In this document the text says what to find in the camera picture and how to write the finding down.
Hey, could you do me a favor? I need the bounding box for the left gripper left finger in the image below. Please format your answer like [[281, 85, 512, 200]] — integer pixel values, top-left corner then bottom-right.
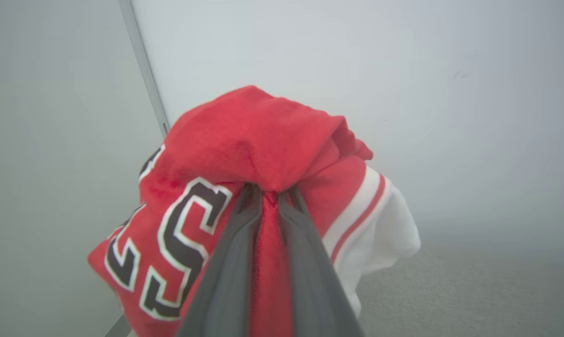
[[177, 183, 264, 337]]

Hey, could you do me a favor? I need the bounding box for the red and white jersey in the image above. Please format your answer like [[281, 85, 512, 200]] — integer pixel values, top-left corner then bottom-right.
[[88, 85, 422, 337]]

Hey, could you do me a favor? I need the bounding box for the grey wall trim strip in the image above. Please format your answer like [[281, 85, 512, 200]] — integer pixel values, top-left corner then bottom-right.
[[105, 0, 171, 337]]

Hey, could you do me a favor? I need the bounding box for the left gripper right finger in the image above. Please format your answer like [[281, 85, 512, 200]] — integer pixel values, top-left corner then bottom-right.
[[277, 186, 364, 337]]

